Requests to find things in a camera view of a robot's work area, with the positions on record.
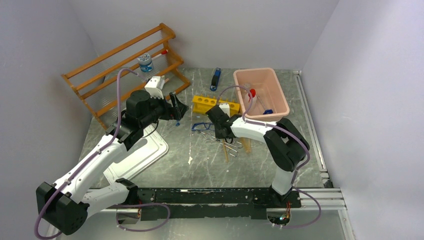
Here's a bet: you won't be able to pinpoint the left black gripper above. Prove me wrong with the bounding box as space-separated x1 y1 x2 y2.
139 90 188 128

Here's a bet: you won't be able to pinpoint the blue safety goggles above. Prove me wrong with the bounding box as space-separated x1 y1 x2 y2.
191 122 215 132

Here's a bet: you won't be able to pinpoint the graduated cylinder blue base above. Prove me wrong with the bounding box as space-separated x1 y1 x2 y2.
257 95 274 115

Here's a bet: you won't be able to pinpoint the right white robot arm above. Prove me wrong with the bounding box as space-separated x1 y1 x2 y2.
206 105 311 207

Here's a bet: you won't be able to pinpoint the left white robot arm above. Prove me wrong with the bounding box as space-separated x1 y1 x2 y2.
33 90 189 240

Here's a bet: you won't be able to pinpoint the yellow test tube rack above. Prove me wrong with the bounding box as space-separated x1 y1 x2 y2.
192 95 240 117

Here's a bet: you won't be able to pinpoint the red capped wash bottle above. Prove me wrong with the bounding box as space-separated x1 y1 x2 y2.
243 88 257 110

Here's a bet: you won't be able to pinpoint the metal tray lid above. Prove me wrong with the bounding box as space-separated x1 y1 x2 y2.
103 125 169 184

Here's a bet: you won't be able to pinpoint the pink plastic bin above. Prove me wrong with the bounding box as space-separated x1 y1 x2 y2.
233 67 290 122

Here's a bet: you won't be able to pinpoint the blue lidded jar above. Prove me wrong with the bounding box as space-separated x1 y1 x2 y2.
137 53 154 73

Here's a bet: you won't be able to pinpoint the orange wooden shelf rack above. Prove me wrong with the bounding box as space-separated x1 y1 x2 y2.
61 23 191 129

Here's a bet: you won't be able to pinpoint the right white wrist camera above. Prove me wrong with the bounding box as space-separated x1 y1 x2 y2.
218 103 231 117

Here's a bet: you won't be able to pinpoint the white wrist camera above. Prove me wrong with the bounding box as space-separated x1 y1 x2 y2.
218 103 231 117
144 76 165 99

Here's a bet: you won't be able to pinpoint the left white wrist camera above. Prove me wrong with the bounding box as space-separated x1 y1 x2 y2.
144 76 165 99

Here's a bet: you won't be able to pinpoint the black base frame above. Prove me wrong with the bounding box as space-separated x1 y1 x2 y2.
118 187 302 222

